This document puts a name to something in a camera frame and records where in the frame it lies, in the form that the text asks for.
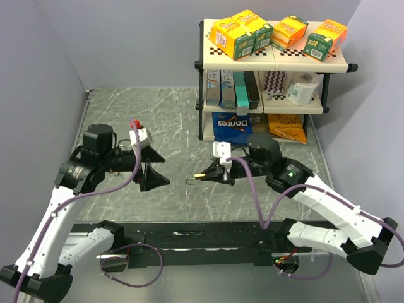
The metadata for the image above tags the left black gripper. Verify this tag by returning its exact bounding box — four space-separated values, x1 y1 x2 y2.
100 144 170 190

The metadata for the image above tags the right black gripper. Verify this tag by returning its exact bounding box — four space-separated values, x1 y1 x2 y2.
200 156 269 186

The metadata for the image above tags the small brass padlock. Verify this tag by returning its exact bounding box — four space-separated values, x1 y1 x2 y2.
185 173 206 186

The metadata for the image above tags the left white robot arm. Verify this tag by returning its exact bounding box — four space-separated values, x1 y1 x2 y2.
1 120 170 302

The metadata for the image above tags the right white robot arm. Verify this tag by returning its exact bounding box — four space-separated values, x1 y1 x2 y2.
194 133 403 275

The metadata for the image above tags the blue Doritos bag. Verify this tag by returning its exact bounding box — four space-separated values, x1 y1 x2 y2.
212 112 253 146

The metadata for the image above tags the brown snack bag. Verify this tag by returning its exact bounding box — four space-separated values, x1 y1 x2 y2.
249 113 269 133

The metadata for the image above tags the yellow honey dijon bag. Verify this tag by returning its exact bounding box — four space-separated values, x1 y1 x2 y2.
267 114 306 144

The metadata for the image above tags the teal box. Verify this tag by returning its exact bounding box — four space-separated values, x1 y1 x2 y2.
233 71 249 116

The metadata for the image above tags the black green box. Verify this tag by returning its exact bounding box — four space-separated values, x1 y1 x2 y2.
243 71 260 110

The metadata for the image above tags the beige three tier shelf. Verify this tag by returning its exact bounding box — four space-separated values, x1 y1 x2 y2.
194 19 358 141

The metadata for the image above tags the purple zigzag sponge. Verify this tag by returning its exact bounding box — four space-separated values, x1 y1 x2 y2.
263 71 287 95

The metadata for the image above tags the toilet paper roll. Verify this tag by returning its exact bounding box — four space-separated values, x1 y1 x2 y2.
286 72 319 106

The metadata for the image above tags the yellow sponge box left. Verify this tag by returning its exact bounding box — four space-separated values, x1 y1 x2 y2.
208 17 255 61

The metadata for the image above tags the yellow sponge box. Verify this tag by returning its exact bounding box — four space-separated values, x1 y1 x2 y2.
208 17 255 61
232 9 273 52

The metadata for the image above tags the orange sponge pack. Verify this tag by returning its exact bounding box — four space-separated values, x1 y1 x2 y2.
271 15 309 51

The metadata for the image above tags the orange green sponge box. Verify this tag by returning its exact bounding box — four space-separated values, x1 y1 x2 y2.
303 19 348 62

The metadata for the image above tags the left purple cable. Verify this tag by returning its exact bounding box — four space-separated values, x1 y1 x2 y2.
12 117 164 303

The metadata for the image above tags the purple cable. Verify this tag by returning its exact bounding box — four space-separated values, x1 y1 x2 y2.
229 157 404 280
12 117 164 303

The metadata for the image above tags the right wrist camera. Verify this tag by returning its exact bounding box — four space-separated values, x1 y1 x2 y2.
211 141 232 171

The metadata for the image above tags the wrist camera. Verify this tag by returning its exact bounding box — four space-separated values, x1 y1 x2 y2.
211 141 232 171
129 119 153 153

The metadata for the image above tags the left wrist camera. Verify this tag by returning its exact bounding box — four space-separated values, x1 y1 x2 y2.
129 119 153 153

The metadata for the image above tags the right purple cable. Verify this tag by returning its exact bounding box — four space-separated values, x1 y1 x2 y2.
229 157 404 280

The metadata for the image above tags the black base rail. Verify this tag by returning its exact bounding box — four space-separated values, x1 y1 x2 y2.
72 220 316 270

